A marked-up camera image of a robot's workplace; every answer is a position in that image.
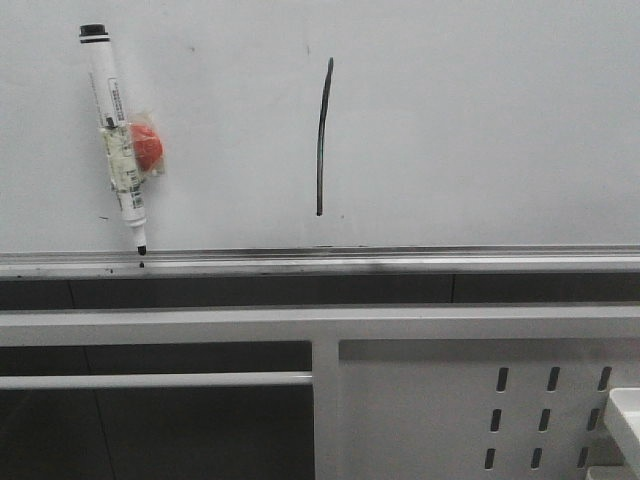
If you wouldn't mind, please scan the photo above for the red round magnet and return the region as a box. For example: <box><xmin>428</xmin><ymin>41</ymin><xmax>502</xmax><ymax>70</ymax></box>
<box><xmin>130</xmin><ymin>123</ymin><xmax>163</xmax><ymax>172</ymax></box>

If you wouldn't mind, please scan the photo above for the white whiteboard marker pen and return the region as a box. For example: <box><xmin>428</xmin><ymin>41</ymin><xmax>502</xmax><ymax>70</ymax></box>
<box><xmin>79</xmin><ymin>24</ymin><xmax>147</xmax><ymax>256</ymax></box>

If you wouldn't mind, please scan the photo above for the large white whiteboard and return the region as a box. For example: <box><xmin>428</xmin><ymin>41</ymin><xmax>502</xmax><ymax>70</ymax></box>
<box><xmin>1</xmin><ymin>1</ymin><xmax>639</xmax><ymax>253</ymax></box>

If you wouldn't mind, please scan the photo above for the aluminium whiteboard marker tray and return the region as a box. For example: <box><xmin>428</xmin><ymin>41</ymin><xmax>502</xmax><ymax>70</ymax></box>
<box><xmin>1</xmin><ymin>245</ymin><xmax>639</xmax><ymax>280</ymax></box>

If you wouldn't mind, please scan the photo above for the white plastic bin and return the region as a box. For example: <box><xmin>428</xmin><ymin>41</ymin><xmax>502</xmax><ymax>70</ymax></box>
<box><xmin>604</xmin><ymin>388</ymin><xmax>640</xmax><ymax>477</ymax></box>

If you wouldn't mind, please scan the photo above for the white perforated metal frame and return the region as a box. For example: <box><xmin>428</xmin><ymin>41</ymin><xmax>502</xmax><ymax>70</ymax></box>
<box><xmin>1</xmin><ymin>305</ymin><xmax>639</xmax><ymax>479</ymax></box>

